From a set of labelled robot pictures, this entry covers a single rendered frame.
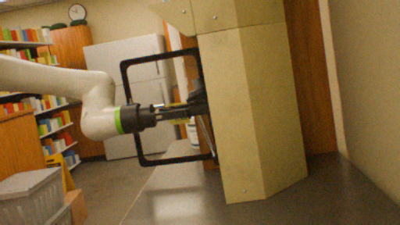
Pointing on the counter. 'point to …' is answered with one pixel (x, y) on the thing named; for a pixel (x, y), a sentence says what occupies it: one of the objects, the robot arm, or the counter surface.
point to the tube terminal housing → (251, 96)
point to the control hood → (176, 16)
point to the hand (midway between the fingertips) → (206, 106)
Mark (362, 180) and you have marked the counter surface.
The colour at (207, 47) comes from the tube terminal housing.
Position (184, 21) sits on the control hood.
